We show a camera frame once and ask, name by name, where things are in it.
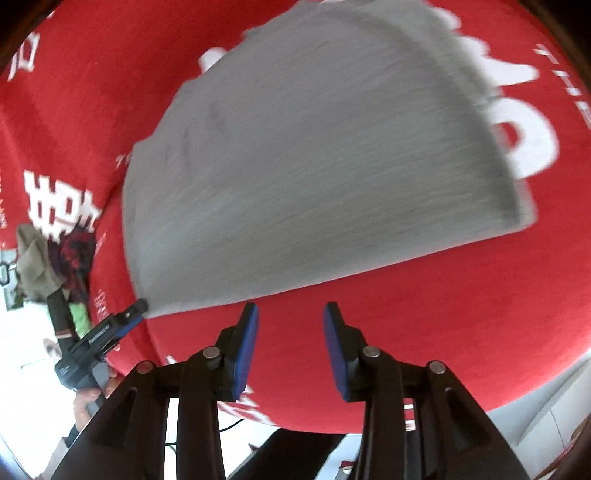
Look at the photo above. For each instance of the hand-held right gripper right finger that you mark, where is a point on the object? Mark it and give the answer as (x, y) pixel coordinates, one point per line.
(334, 350)

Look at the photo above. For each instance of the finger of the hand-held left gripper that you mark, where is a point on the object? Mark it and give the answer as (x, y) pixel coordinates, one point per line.
(129, 321)

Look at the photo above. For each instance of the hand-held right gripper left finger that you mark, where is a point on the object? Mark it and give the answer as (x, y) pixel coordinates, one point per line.
(244, 350)

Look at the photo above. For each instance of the grey knit sweater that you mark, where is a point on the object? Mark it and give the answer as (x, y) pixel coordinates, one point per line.
(300, 184)

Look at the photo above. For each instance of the person's left forearm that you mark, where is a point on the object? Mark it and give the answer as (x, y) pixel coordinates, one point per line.
(71, 436)

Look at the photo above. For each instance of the person's left hand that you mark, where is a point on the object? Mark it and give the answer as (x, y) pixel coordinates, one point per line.
(84, 408)

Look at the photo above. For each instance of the light green cloth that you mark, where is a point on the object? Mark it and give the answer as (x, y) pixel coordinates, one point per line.
(81, 316)

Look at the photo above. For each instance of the dark red patterned cloth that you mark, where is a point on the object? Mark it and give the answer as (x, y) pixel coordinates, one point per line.
(74, 258)

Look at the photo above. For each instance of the olive grey cloth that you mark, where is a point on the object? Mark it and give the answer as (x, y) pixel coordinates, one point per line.
(34, 263)

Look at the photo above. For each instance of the red printed blanket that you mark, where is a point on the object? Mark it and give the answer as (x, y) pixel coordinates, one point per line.
(438, 323)

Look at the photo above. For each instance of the white furniture panel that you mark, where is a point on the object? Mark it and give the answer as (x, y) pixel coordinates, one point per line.
(545, 415)

